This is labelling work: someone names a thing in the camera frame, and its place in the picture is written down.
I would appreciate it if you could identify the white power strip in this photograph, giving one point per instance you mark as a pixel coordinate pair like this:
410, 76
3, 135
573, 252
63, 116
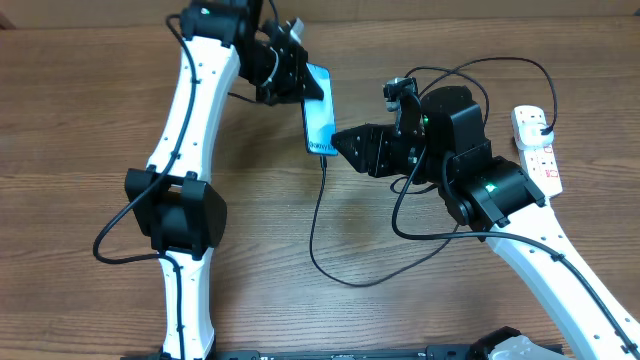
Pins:
540, 164

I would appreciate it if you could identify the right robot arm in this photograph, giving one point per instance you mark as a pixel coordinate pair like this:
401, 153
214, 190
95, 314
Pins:
440, 138

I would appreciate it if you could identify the blue Galaxy smartphone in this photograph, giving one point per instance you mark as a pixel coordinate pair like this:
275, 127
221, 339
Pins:
318, 115

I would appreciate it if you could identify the white charger plug adapter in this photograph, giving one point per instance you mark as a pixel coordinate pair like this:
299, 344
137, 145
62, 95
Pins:
532, 136

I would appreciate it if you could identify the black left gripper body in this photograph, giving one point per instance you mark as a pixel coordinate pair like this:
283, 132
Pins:
279, 77

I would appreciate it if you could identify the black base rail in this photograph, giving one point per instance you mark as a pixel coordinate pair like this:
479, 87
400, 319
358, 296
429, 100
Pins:
432, 352

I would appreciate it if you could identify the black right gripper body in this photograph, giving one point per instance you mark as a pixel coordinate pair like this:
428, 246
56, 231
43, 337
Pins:
396, 157

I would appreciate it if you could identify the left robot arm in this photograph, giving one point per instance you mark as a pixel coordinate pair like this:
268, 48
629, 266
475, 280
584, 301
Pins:
172, 198

